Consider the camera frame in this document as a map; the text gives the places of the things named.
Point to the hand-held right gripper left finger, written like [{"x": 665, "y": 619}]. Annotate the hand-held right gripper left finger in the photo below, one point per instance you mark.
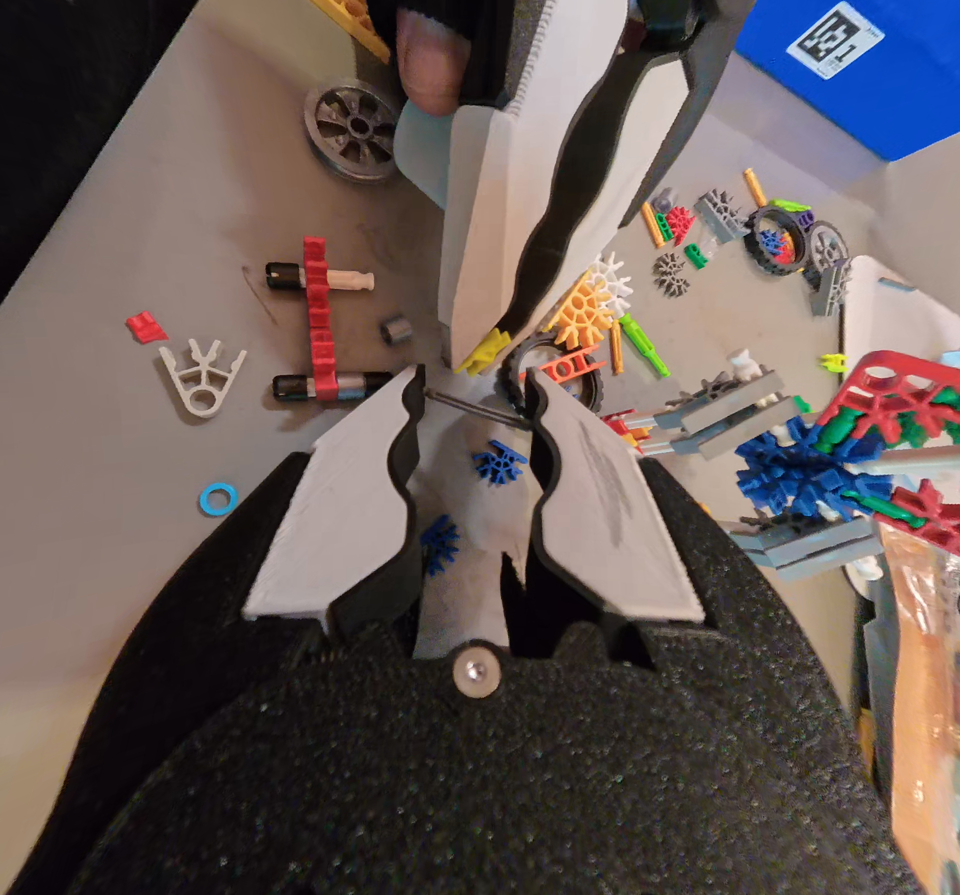
[{"x": 337, "y": 520}]

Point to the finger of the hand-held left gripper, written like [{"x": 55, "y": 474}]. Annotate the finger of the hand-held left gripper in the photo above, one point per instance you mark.
[
  {"x": 487, "y": 235},
  {"x": 660, "y": 122}
]

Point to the white snowflake connector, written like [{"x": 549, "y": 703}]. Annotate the white snowflake connector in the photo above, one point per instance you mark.
[{"x": 615, "y": 280}]

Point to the orange fan connector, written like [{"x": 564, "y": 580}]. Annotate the orange fan connector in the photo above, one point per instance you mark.
[{"x": 341, "y": 2}]

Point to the red connector strip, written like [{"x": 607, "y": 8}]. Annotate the red connector strip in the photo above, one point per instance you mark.
[{"x": 319, "y": 317}]

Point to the person's left hand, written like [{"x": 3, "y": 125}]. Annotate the person's left hand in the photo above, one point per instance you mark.
[{"x": 431, "y": 77}]

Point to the small red clip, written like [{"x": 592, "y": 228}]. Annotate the small red clip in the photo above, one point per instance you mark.
[{"x": 146, "y": 326}]

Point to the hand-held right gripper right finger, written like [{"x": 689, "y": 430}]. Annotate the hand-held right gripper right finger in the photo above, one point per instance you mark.
[{"x": 607, "y": 527}]

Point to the large black knobby tyre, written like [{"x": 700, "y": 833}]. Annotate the large black knobby tyre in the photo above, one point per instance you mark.
[{"x": 752, "y": 242}]

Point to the silver spacer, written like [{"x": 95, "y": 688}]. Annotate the silver spacer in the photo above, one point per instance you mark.
[{"x": 664, "y": 199}]

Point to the small red connector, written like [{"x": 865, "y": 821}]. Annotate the small red connector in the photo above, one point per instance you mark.
[{"x": 681, "y": 224}]

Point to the grey blue panel pair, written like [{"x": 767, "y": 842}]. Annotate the grey blue panel pair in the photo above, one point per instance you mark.
[{"x": 817, "y": 550}]

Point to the white thick rod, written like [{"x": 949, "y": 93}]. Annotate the white thick rod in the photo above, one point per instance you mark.
[{"x": 745, "y": 366}]

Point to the white tag sticker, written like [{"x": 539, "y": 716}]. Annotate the white tag sticker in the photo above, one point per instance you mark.
[{"x": 836, "y": 40}]

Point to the white rod with black cap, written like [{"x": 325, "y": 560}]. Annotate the white rod with black cap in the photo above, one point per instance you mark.
[{"x": 352, "y": 281}]

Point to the lime green rod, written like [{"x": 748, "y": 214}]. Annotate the lime green rod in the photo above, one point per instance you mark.
[
  {"x": 645, "y": 346},
  {"x": 791, "y": 203}
]

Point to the clear plastic piece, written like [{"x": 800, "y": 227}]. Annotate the clear plastic piece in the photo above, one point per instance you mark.
[{"x": 711, "y": 246}]

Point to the thin metal rod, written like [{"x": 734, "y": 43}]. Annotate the thin metal rod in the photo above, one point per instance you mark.
[{"x": 480, "y": 409}]

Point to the dark grey snowflake connector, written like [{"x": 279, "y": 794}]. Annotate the dark grey snowflake connector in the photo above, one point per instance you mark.
[{"x": 670, "y": 275}]

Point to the orange red connector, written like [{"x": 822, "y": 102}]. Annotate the orange red connector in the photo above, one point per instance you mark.
[{"x": 562, "y": 368}]

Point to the white fan connector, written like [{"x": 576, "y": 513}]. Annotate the white fan connector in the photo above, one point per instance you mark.
[{"x": 202, "y": 372}]

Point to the yellow half-circle connector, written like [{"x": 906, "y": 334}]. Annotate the yellow half-circle connector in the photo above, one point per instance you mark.
[{"x": 581, "y": 310}]

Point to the clear bag with tan contents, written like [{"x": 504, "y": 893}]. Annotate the clear bag with tan contents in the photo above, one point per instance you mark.
[{"x": 922, "y": 685}]

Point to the red frame connector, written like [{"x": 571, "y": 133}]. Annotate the red frame connector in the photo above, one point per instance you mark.
[{"x": 900, "y": 370}]

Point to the dark grey spacer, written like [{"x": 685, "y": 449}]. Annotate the dark grey spacer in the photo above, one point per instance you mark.
[{"x": 396, "y": 331}]

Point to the lime clip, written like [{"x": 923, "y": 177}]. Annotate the lime clip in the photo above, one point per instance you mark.
[{"x": 834, "y": 363}]

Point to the grey spoked wheel hub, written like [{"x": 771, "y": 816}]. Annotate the grey spoked wheel hub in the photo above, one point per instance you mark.
[{"x": 352, "y": 171}]

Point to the grey connector with panel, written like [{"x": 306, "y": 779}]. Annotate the grey connector with panel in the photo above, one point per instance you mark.
[{"x": 720, "y": 214}]

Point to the wheel with grey hub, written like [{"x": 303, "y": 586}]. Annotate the wheel with grey hub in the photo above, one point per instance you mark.
[{"x": 829, "y": 246}]

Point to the lime yellow clip connector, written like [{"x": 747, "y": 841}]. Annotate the lime yellow clip connector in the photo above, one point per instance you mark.
[{"x": 484, "y": 353}]

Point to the blue box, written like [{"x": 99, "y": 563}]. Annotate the blue box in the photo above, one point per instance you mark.
[{"x": 922, "y": 85}]

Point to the small green clip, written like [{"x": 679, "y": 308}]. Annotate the small green clip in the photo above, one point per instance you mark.
[
  {"x": 664, "y": 227},
  {"x": 696, "y": 256}
]

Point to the white tray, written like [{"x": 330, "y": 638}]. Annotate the white tray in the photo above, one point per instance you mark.
[{"x": 885, "y": 317}]

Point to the black toy tyre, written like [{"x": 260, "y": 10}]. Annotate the black toy tyre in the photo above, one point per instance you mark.
[{"x": 510, "y": 377}]

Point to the orange short rod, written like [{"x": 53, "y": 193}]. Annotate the orange short rod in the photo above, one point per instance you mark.
[
  {"x": 754, "y": 186},
  {"x": 652, "y": 224},
  {"x": 616, "y": 347}
]

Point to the grey panel assembly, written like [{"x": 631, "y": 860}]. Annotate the grey panel assembly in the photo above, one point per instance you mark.
[{"x": 712, "y": 415}]

